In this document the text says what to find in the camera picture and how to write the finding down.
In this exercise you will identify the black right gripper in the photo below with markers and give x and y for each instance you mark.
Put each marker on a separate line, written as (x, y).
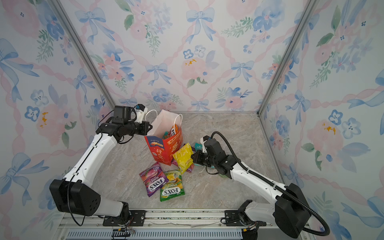
(199, 154)

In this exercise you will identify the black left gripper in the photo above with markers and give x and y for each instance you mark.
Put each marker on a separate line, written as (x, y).
(145, 125)

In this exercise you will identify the yellow snack packet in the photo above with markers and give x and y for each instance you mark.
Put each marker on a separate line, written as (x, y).
(183, 156)

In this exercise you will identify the red paper gift bag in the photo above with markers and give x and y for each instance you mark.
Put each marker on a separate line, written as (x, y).
(163, 150)

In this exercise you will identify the teal mint candy bag front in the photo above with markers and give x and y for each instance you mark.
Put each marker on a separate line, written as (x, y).
(167, 135)

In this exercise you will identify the teal mint candy bag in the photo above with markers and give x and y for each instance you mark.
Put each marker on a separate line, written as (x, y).
(198, 147)
(167, 135)

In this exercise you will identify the purple Fox's berries bag front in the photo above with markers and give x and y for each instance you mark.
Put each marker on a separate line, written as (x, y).
(153, 178)

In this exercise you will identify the purple fox's berries bag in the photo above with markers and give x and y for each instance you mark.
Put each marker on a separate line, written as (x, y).
(189, 169)
(153, 178)

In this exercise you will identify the orange Fox's fruits bag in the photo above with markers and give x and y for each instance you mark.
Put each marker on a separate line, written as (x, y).
(174, 130)

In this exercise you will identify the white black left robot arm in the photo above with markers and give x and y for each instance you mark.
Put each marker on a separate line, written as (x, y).
(74, 194)

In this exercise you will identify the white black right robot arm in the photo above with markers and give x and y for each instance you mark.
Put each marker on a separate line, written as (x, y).
(289, 216)

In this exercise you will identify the teal mint candy bag rear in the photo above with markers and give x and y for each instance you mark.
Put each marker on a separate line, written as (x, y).
(198, 147)

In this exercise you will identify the purple Fox's berries bag rear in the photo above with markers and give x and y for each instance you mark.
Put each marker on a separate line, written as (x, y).
(189, 169)

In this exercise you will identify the green Fox's spring tea bag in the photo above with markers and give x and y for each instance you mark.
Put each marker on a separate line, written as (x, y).
(174, 187)

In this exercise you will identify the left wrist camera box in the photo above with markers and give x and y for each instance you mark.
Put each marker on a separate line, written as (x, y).
(141, 112)

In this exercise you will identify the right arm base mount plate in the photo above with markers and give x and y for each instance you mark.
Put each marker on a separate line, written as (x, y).
(237, 217)

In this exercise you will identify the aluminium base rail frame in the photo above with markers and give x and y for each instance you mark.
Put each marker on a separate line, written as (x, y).
(166, 224)

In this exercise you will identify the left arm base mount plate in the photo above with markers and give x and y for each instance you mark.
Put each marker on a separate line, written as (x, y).
(131, 218)

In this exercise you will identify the aluminium left corner post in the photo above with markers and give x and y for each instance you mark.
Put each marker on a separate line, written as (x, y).
(80, 47)

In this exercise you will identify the aluminium corner post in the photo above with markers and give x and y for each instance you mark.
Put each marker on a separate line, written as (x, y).
(80, 47)
(291, 47)

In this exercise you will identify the aluminium right corner post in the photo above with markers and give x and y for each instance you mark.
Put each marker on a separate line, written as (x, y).
(291, 47)

